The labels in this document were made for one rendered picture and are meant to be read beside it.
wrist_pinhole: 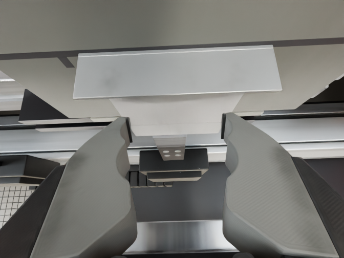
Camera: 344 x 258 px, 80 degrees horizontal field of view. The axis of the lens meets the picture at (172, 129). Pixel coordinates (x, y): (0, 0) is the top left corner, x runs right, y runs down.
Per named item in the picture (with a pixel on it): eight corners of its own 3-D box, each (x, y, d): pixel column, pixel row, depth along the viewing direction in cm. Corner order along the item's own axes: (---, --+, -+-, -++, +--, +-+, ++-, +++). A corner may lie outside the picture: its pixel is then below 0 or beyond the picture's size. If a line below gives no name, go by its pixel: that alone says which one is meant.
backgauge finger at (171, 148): (226, 116, 22) (231, 165, 20) (201, 157, 47) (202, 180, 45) (112, 121, 22) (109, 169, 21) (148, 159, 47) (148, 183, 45)
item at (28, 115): (258, 78, 17) (263, 111, 17) (246, 94, 20) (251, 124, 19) (24, 88, 18) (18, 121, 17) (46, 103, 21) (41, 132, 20)
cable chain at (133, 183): (171, 169, 53) (172, 185, 52) (172, 172, 59) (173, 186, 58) (30, 174, 54) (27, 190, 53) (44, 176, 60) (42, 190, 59)
